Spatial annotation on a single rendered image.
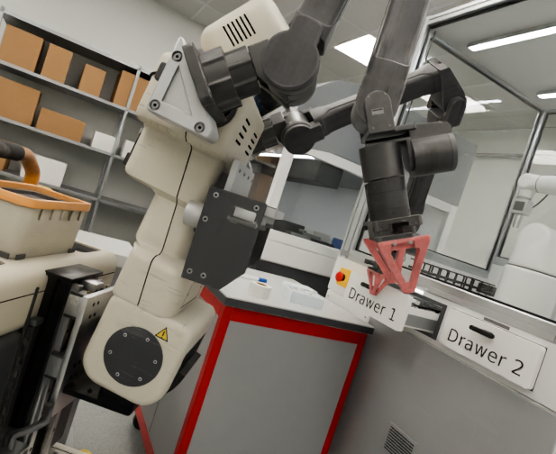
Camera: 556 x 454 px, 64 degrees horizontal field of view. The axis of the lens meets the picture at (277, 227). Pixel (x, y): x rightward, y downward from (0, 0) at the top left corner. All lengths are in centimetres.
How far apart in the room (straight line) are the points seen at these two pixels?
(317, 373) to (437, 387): 39
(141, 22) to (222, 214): 480
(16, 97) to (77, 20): 110
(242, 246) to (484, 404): 87
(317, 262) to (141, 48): 374
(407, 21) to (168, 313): 58
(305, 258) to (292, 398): 86
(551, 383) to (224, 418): 90
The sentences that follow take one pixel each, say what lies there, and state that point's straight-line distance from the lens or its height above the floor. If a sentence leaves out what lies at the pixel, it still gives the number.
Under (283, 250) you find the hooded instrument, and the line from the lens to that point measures 216.
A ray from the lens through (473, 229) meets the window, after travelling 150.
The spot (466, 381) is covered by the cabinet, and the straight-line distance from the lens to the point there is 141.
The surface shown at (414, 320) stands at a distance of 142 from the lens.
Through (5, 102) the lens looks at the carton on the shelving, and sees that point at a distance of 484.
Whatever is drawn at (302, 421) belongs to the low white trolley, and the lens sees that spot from 166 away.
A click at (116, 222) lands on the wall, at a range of 534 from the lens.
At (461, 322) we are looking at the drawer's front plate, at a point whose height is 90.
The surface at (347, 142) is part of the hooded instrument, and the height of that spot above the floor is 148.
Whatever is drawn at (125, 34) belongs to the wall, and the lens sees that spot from 541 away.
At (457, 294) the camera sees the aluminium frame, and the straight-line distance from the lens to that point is 145.
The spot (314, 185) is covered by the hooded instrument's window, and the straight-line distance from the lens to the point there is 221.
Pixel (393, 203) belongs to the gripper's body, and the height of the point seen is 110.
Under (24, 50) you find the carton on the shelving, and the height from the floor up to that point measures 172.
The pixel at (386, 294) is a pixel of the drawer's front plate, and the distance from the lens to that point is 142.
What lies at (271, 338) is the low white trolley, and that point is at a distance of 145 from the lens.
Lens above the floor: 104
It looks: 2 degrees down
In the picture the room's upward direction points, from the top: 18 degrees clockwise
